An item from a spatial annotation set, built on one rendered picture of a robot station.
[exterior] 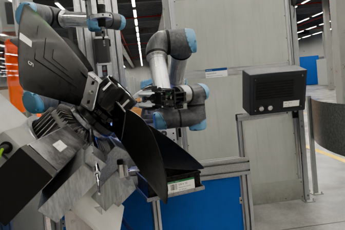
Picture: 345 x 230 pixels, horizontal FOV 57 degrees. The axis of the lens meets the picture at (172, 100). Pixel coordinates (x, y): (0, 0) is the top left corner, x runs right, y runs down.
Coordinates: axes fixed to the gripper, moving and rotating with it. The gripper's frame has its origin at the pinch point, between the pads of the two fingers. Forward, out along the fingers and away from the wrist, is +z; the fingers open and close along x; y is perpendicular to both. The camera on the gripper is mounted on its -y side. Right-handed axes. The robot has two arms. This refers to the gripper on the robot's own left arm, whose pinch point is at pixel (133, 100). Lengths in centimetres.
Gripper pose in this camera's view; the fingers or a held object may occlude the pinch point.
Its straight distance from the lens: 115.6
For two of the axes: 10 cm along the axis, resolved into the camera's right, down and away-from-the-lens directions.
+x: 0.3, 9.9, 1.4
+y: 6.7, 0.8, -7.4
